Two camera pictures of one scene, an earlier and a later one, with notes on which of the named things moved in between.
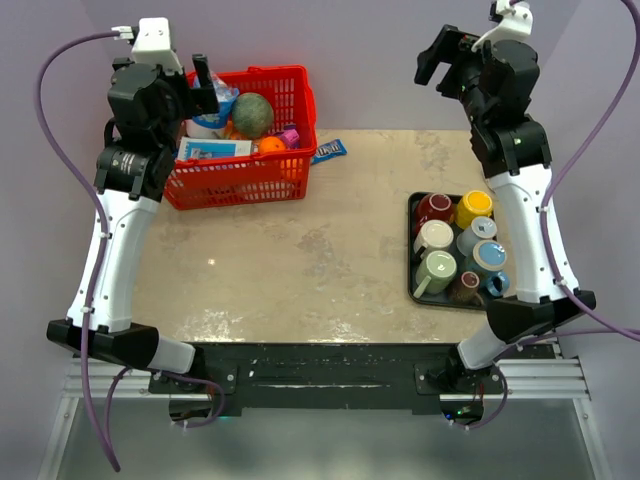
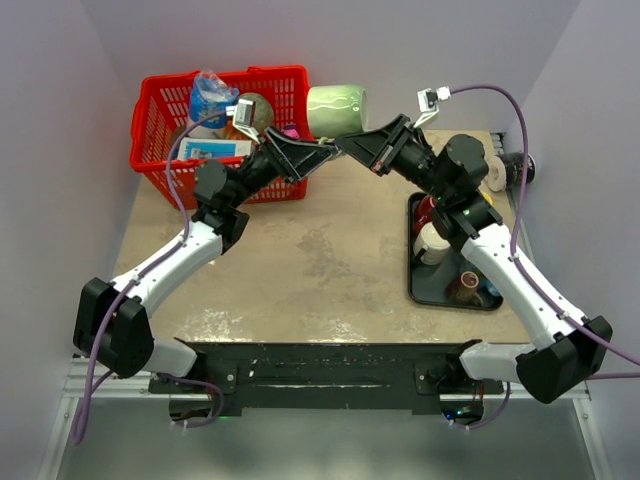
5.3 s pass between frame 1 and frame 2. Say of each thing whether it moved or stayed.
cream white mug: stayed
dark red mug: stayed
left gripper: moved
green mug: moved
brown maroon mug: stayed
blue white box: stayed
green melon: stayed
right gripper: moved
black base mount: stayed
